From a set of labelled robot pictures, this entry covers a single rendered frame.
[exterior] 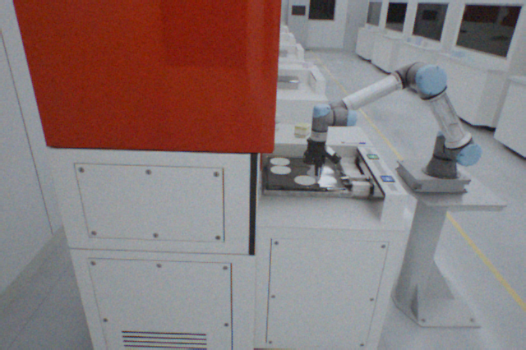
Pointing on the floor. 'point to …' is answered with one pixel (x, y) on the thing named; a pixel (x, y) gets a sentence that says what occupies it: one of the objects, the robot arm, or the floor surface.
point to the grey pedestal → (428, 278)
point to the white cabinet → (323, 287)
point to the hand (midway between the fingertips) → (318, 180)
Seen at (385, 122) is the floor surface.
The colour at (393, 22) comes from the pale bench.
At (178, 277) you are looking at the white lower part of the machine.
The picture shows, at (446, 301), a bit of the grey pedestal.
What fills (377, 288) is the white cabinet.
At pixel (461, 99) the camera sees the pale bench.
